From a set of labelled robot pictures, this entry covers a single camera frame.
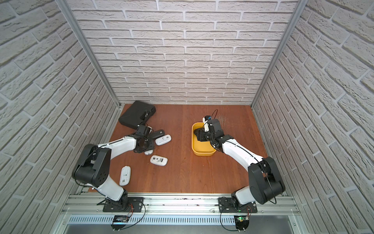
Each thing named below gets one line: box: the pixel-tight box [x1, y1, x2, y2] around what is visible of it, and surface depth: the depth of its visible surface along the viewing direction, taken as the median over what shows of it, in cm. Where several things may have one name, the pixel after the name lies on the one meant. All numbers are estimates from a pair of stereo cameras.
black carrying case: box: [118, 100, 157, 130], surface depth 112 cm
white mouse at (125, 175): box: [119, 165, 132, 187], surface depth 83 cm
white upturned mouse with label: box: [149, 154, 169, 167], surface depth 89 cm
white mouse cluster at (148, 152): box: [144, 149, 154, 156], surface depth 91 cm
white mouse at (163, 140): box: [154, 134, 172, 146], surface depth 99 cm
